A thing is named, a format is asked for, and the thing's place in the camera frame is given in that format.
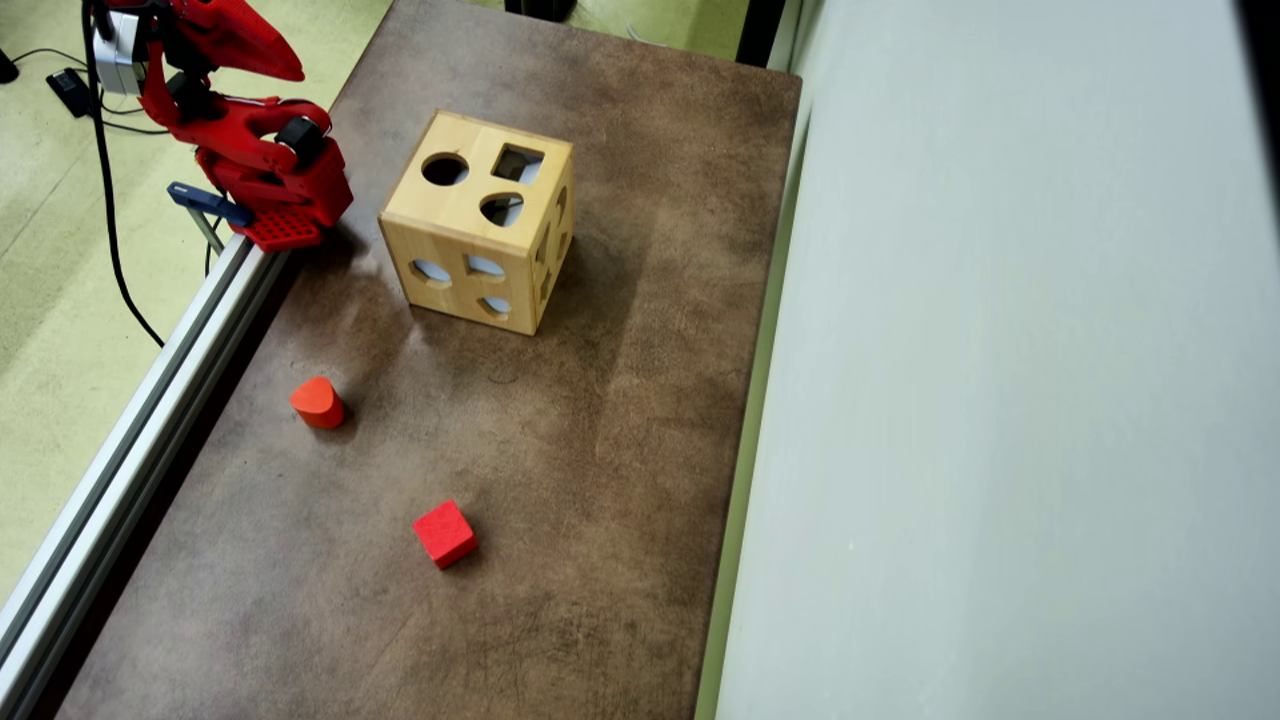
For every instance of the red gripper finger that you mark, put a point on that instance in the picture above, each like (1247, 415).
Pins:
(258, 42)

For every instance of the red robot arm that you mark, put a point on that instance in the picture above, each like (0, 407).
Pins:
(290, 190)

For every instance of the wooden shape sorter box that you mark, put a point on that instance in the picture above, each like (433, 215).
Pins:
(470, 225)

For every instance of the black power adapter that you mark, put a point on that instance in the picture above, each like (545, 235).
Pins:
(70, 90)

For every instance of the blue table clamp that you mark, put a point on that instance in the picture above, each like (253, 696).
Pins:
(205, 198)

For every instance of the black round floor object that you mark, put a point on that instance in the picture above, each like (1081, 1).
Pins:
(6, 65)

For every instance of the black object on floor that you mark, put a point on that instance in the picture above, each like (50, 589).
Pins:
(540, 8)

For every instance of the orange rounded block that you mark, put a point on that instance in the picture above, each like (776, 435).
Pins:
(318, 402)

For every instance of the red cube block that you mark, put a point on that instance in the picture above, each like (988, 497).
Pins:
(445, 535)

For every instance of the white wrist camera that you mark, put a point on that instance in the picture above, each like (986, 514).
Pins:
(118, 55)

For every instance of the aluminium profile rail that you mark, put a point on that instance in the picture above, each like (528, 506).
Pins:
(120, 470)

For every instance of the dark vertical post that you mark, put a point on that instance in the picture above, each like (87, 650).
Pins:
(760, 30)

